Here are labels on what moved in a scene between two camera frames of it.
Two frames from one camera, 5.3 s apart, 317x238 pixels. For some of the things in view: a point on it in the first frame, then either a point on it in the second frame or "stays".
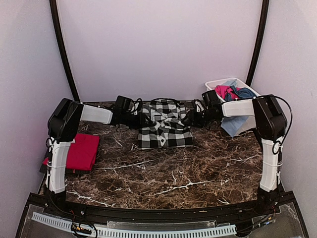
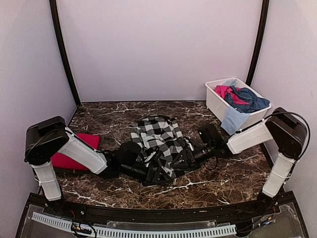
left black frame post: (63, 47) stays
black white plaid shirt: (169, 131) → (161, 139)
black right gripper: (193, 117) → (186, 161)
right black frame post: (265, 13) stays
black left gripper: (140, 122) → (148, 180)
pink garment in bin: (223, 90) stays
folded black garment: (43, 169) stays
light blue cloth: (232, 124) stays
